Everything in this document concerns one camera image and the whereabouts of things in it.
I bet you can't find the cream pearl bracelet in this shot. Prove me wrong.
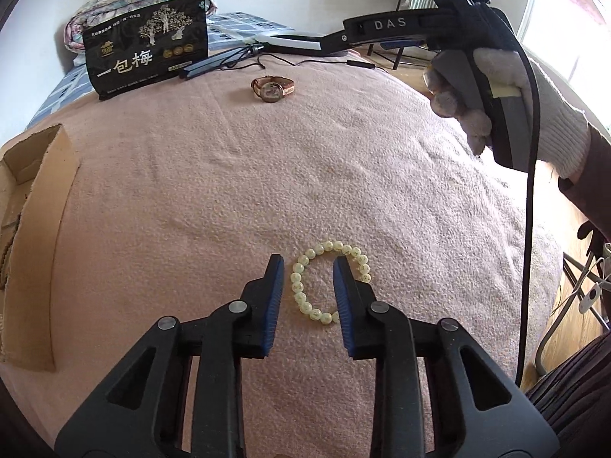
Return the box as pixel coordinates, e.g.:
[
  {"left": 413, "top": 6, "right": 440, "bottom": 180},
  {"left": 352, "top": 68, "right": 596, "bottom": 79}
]
[{"left": 290, "top": 240, "right": 372, "bottom": 326}]

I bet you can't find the dark sleeved right forearm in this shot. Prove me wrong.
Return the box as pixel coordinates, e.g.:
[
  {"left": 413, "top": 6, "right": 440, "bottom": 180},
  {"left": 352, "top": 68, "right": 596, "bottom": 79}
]
[{"left": 558, "top": 126, "right": 611, "bottom": 241}]

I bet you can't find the white gloved right hand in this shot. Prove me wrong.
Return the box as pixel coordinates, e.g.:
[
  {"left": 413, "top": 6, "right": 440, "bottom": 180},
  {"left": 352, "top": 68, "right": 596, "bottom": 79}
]
[{"left": 423, "top": 48, "right": 592, "bottom": 182}]

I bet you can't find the blue checked bed sheet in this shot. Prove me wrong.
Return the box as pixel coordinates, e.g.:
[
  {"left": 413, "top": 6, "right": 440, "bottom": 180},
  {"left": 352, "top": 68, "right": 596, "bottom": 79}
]
[{"left": 27, "top": 11, "right": 292, "bottom": 129}]

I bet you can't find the blue black folded device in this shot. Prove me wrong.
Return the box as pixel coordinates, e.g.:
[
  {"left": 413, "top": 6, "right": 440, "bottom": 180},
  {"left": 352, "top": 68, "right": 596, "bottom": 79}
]
[{"left": 179, "top": 44, "right": 265, "bottom": 80}]

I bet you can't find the black snack package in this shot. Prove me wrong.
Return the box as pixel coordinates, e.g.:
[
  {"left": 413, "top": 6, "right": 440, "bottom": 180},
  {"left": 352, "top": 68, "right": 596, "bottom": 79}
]
[{"left": 83, "top": 0, "right": 208, "bottom": 100}]

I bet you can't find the pink blanket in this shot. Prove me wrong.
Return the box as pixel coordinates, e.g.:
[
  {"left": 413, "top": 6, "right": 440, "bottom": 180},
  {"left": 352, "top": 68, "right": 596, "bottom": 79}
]
[{"left": 1, "top": 60, "right": 526, "bottom": 443}]

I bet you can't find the open cardboard box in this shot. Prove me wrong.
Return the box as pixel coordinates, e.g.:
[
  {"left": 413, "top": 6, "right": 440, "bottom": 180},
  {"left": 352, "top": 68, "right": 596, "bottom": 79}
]
[{"left": 1, "top": 124, "right": 80, "bottom": 372}]

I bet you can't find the white ring light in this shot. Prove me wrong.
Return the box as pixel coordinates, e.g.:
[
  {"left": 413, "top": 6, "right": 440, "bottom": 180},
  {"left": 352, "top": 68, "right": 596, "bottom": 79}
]
[{"left": 254, "top": 33, "right": 322, "bottom": 54}]

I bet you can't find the black cable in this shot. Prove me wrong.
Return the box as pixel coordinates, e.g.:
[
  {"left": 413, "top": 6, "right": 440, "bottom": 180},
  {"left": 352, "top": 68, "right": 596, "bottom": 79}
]
[{"left": 218, "top": 42, "right": 391, "bottom": 74}]

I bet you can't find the brown strap wristwatch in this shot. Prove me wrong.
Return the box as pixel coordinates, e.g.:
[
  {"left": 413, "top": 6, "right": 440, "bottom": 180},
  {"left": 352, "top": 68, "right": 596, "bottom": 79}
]
[{"left": 251, "top": 76, "right": 295, "bottom": 103}]

